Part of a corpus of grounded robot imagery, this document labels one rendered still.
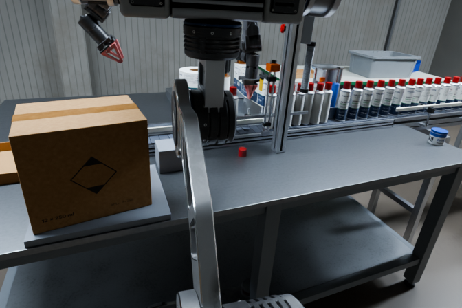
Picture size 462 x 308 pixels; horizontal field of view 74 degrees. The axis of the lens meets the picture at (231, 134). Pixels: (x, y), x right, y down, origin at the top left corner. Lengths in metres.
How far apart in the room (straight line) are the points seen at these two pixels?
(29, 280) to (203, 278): 1.32
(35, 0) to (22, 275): 3.05
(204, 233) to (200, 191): 0.07
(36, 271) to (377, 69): 3.10
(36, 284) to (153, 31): 3.04
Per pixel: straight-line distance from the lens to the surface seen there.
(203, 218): 0.49
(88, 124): 0.81
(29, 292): 1.71
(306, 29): 1.22
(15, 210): 1.09
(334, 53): 4.81
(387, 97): 1.85
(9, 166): 1.34
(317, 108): 1.53
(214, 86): 0.72
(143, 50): 4.04
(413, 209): 2.30
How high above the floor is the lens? 1.41
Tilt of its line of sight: 23 degrees down
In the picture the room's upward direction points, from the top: 4 degrees clockwise
